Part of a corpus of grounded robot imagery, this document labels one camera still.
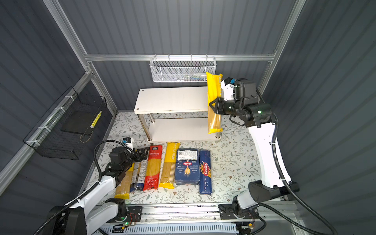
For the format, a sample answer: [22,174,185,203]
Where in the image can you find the yellow pasta time bag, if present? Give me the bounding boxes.
[159,142,180,189]
[206,72,223,134]

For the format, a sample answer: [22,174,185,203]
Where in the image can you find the blue Barilla spaghetti box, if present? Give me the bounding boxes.
[199,150,212,195]

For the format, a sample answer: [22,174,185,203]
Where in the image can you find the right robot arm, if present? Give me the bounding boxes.
[209,98,300,217]

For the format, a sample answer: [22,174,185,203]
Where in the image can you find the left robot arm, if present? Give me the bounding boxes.
[35,146,149,235]

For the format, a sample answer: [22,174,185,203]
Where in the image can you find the white two-tier shelf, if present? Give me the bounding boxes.
[134,87,221,143]

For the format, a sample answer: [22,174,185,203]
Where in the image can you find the clear blue spaghetti bag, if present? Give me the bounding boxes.
[130,160,148,193]

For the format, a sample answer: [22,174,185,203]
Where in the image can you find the red spaghetti bag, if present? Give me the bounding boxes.
[143,145,163,191]

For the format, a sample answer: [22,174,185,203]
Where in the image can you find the yellow spaghetti bag far left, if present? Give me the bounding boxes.
[115,164,135,200]

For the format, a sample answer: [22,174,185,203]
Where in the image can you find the items in white basket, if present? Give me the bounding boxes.
[170,73,207,82]

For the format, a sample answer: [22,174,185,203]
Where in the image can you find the yellow tag in basket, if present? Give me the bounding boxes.
[90,111,102,129]

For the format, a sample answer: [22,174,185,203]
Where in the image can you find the dark blue Barilla box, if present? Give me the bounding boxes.
[175,149,200,185]

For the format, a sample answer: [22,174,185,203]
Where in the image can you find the floral table mat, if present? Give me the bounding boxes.
[99,112,260,204]

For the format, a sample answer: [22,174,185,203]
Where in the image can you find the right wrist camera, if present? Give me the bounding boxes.
[220,77,259,104]

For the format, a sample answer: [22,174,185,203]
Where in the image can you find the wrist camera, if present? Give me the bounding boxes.
[122,137,134,149]
[220,77,259,104]

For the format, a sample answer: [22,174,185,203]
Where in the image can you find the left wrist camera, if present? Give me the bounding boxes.
[122,137,134,149]

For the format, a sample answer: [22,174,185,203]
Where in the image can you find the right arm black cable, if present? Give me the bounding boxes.
[249,88,338,235]

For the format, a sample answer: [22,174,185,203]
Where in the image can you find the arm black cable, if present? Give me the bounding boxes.
[249,88,338,235]
[33,139,134,235]

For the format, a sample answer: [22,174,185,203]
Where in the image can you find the white wire mesh basket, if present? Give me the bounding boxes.
[149,58,217,83]

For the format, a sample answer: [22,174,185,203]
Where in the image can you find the black wire basket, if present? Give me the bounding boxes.
[24,89,107,160]

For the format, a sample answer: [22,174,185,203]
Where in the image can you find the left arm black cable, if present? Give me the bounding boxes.
[33,139,134,235]

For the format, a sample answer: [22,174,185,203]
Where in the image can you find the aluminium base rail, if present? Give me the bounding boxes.
[96,202,283,227]

